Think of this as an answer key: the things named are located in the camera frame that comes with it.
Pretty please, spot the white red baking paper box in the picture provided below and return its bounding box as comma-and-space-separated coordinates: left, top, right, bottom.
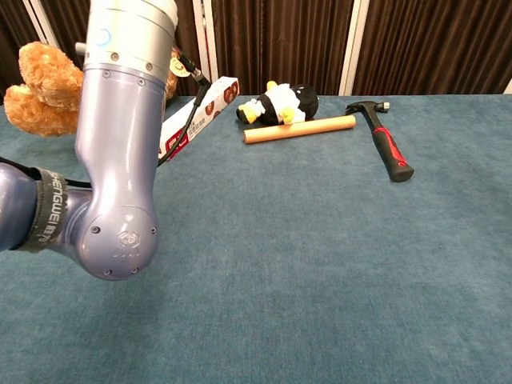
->
158, 75, 241, 162

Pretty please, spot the black white plush penguin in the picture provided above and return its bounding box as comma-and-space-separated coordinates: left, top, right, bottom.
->
235, 80, 320, 126

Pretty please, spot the wooden rolling pin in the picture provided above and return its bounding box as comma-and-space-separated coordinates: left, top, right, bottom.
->
243, 114, 357, 145

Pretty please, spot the blue tablecloth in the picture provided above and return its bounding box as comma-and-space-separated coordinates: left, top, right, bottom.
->
0, 94, 512, 384

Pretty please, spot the black red claw hammer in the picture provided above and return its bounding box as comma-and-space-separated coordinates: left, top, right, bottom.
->
345, 100, 415, 183

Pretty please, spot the brown pleated curtain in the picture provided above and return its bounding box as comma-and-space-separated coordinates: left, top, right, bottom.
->
0, 0, 512, 104

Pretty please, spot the brown plush teddy bear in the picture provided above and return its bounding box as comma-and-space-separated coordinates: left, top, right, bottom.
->
2, 41, 192, 138

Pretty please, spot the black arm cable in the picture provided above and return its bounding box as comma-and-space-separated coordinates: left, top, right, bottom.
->
0, 50, 211, 189

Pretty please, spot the white partition post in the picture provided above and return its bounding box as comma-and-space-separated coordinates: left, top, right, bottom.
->
22, 0, 61, 47
338, 0, 370, 96
191, 0, 220, 97

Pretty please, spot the black velcro strap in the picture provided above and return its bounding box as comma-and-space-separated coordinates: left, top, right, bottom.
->
10, 166, 70, 254

